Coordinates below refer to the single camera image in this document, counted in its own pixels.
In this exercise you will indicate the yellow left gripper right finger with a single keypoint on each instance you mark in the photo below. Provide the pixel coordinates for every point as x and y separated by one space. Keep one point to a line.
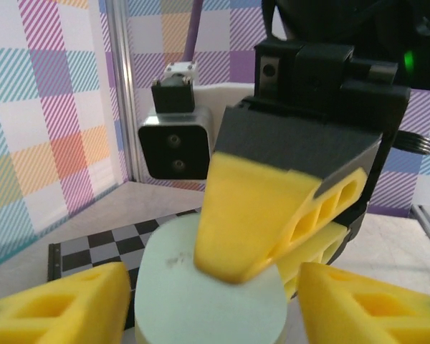
372 311

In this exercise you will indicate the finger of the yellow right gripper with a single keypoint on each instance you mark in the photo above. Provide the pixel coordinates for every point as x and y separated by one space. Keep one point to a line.
251 208
315 247

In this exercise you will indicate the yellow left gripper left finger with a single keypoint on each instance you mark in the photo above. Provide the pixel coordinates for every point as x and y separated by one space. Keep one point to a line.
57 311

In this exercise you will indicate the mint green earbud charging case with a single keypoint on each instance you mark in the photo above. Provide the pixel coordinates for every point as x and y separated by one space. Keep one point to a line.
186 308

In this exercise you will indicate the black grey chessboard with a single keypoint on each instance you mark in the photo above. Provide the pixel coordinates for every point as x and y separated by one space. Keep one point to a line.
104 247

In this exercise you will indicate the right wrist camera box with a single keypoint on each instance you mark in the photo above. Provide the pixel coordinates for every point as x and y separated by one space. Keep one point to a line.
172 150

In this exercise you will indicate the aluminium frame post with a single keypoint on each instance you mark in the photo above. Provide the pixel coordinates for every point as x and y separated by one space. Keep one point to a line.
123 89

